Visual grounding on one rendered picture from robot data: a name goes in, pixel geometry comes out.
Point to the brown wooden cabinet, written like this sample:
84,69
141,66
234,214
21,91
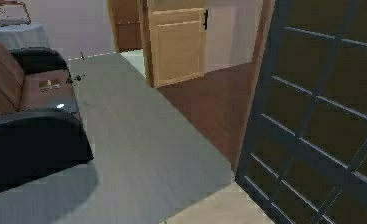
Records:
126,25

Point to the dark grey gridded shelf unit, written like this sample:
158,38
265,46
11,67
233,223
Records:
311,116

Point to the small tan remote control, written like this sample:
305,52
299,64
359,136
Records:
49,84

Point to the brown sofa with black arms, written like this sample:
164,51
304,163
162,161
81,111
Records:
31,143

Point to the round white-clothed table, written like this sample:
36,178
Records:
17,36

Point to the clear box with brown rim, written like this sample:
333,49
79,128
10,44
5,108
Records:
11,13

